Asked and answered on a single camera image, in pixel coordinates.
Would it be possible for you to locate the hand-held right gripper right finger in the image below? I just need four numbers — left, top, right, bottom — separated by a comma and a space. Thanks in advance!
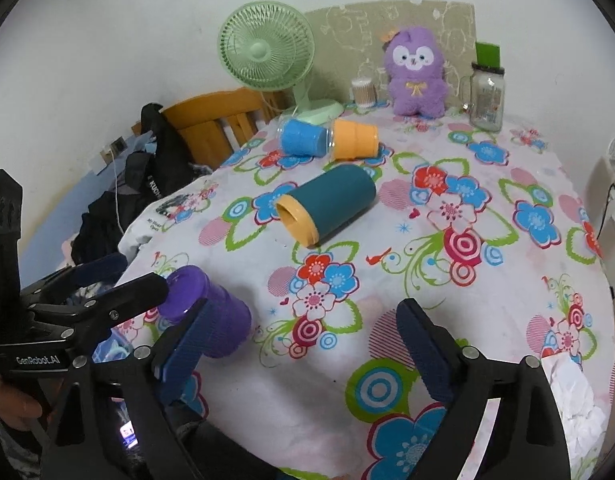
396, 298, 571, 480

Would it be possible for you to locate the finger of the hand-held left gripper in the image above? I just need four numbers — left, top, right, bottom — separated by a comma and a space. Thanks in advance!
61, 272, 170, 334
21, 253, 129, 307

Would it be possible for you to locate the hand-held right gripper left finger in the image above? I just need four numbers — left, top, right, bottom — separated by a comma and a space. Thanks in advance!
40, 298, 212, 480

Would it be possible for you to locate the purple cup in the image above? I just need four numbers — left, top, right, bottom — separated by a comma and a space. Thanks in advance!
157, 266, 253, 359

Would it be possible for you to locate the teal cup with yellow rim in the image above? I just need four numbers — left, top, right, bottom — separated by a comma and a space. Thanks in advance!
276, 167, 377, 250

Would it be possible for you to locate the orange cup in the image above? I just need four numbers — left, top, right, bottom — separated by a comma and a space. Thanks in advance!
331, 119, 379, 161

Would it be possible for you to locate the blue cup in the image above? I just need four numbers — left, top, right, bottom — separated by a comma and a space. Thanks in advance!
278, 118, 335, 157

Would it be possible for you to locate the person's left hand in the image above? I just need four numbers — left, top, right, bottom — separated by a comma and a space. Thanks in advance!
0, 374, 44, 432

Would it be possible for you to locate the floral tablecloth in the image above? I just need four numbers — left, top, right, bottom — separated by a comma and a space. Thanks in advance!
118, 100, 615, 480

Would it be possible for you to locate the black clothes pile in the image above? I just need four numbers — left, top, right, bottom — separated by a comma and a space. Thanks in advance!
71, 102, 213, 266

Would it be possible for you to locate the white crumpled tissue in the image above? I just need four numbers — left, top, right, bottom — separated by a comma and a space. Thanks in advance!
547, 355, 608, 476

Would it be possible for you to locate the wooden chair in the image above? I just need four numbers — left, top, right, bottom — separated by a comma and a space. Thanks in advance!
132, 87, 293, 171

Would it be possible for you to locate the white fan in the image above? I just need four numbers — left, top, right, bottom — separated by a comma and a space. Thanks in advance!
585, 130, 615, 261

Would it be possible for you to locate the glass jar with black lid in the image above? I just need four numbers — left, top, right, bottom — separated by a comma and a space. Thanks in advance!
460, 61, 507, 132

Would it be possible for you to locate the purple plush toy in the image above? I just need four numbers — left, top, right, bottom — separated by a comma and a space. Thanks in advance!
384, 27, 449, 118

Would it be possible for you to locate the green table fan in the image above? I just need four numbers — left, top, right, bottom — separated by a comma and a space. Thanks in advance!
217, 1, 344, 124

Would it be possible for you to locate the cotton swab container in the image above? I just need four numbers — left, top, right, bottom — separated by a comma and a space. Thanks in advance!
351, 77, 377, 112

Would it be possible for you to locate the green box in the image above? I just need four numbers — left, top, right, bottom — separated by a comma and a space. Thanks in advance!
475, 41, 502, 68

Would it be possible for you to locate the white cable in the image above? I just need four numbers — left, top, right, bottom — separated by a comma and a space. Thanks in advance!
109, 147, 124, 237

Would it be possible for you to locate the beige patterned wall sheet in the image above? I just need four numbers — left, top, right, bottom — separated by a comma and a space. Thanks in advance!
302, 0, 477, 111

